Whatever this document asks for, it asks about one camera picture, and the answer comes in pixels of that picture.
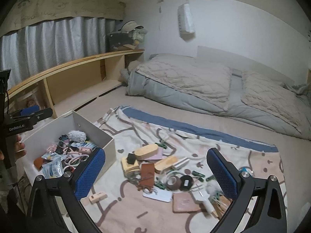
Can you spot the left beige quilted pillow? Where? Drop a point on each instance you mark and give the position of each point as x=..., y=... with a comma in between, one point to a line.
x=198, y=77

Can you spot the black round tape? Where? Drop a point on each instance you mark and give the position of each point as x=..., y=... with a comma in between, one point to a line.
x=186, y=182

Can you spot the flat oval wooden lid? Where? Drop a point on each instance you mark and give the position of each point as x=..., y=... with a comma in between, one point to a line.
x=165, y=163

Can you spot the white hanging paper bag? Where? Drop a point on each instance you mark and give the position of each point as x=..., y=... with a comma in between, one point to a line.
x=185, y=19

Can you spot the black bag on shelf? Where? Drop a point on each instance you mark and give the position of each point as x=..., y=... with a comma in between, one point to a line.
x=117, y=41

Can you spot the person's left hand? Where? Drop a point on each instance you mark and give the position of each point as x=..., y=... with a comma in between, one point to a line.
x=18, y=148

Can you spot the grey curtain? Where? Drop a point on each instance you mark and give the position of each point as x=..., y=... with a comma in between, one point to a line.
x=39, y=47

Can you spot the yellow cardboard box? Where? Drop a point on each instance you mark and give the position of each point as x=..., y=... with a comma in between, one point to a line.
x=128, y=168

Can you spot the white rectangular bar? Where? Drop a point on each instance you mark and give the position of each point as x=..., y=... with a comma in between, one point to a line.
x=180, y=164

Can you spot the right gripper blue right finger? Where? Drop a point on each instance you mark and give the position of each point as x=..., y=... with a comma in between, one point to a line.
x=268, y=214

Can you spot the white mask packet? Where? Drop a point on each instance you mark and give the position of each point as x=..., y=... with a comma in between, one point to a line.
x=53, y=169

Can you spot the oval wooden box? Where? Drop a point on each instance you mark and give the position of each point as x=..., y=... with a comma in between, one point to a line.
x=146, y=151

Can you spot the cartoon bear patterned blanket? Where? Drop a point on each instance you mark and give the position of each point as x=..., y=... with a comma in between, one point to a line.
x=180, y=171

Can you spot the white storage box left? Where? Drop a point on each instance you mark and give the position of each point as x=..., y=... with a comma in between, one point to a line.
x=56, y=133

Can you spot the black hexagonal box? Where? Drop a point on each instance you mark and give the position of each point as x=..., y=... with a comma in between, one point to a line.
x=131, y=158

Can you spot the small wooden stamp block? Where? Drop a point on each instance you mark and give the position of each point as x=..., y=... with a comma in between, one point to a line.
x=97, y=197

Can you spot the beige quilted pillow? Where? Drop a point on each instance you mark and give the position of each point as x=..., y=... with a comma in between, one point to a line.
x=198, y=77
x=266, y=95

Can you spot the white headboard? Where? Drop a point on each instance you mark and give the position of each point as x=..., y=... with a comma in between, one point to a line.
x=241, y=63

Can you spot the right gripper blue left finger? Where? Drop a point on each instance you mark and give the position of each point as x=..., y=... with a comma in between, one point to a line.
x=43, y=214

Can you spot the white handheld fan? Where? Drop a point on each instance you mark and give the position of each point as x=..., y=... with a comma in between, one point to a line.
x=201, y=196

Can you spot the right beige quilted pillow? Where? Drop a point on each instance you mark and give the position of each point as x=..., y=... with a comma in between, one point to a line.
x=266, y=95

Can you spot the white cap on shelf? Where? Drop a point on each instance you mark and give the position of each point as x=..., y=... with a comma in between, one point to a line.
x=130, y=26

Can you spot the brown tape roll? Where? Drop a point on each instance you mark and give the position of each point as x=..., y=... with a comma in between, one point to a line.
x=173, y=183

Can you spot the white fluffy pompom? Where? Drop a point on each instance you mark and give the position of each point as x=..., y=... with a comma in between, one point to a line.
x=213, y=188

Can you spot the carved wooden plaque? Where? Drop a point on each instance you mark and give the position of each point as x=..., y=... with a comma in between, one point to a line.
x=221, y=204

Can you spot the brown leather card holder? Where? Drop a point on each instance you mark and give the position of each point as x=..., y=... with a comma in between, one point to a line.
x=147, y=173

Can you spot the white phone case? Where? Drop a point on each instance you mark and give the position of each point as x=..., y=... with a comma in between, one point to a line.
x=158, y=195

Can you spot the wooden bedside shelf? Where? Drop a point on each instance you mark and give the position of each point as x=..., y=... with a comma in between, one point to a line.
x=72, y=85

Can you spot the white yarn ball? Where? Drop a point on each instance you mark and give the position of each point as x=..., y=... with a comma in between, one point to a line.
x=77, y=136

